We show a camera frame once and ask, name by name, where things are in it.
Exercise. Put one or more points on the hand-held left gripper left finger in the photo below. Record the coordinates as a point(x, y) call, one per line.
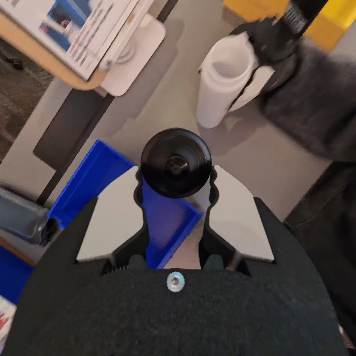
point(111, 222)

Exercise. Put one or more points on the yellow plastic bin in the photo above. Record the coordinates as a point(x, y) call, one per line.
point(250, 8)

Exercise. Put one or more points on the person's right forearm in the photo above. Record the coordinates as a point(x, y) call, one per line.
point(319, 111)

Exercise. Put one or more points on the printed instruction sheet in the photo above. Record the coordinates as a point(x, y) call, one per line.
point(105, 27)

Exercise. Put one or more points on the grey folded pouch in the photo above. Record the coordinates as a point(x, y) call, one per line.
point(19, 217)

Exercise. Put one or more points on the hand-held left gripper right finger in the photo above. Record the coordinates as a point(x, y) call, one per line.
point(239, 222)

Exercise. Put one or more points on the instruction sheet on stand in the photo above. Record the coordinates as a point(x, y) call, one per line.
point(41, 58)

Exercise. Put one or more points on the white plastic bottle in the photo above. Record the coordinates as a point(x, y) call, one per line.
point(214, 97)

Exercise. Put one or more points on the person's leg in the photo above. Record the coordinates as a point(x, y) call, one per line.
point(328, 236)

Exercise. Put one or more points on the black bottle lid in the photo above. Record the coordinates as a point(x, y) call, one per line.
point(155, 155)

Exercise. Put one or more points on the white red printed paper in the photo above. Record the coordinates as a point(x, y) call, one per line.
point(5, 317)

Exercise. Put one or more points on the blue plastic bin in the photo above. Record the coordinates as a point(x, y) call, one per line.
point(14, 275)
point(94, 178)

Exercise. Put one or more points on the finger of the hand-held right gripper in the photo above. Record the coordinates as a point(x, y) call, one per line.
point(242, 35)
point(258, 83)

